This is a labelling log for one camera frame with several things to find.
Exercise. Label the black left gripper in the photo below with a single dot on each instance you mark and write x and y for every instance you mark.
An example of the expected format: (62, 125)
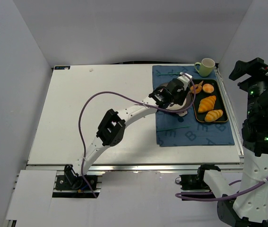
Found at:
(179, 88)

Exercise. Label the orange sugared bread roll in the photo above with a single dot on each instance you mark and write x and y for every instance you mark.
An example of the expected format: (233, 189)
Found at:
(194, 89)

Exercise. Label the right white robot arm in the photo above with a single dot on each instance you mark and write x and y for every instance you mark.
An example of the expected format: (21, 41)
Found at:
(246, 207)

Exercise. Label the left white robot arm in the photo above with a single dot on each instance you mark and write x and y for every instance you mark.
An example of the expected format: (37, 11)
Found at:
(111, 130)

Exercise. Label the grey rimmed white plate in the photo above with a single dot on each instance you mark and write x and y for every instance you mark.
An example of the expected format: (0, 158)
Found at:
(187, 104)

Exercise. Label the white bear shaped coaster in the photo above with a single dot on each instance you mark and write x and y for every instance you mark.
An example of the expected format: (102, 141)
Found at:
(181, 114)

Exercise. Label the round pale bun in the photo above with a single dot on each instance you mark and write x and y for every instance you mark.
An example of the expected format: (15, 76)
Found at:
(208, 88)

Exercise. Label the upper striped croissant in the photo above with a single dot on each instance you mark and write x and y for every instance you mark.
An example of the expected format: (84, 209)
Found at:
(207, 104)

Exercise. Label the striped croissant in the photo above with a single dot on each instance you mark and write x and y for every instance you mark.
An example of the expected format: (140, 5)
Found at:
(213, 115)
(207, 104)

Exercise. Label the green plastic stick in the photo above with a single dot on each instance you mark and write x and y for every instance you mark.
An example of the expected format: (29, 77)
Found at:
(173, 128)

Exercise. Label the black tray with gold rim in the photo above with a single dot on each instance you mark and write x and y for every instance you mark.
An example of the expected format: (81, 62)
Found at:
(198, 94)

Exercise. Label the blue cloth placemat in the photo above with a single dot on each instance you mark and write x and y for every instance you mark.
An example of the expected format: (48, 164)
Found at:
(198, 134)

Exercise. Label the green ceramic mug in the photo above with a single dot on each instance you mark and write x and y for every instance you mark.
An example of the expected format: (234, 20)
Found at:
(205, 67)

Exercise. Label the lower striped croissant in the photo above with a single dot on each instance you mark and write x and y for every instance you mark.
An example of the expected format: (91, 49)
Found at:
(213, 115)

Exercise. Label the blue label sticker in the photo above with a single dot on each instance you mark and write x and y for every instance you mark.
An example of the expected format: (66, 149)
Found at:
(61, 67)

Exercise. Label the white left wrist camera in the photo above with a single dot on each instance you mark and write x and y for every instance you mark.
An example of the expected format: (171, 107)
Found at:
(185, 78)

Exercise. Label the aluminium table frame rail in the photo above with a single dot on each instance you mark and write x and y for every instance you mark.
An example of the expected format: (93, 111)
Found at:
(76, 102)

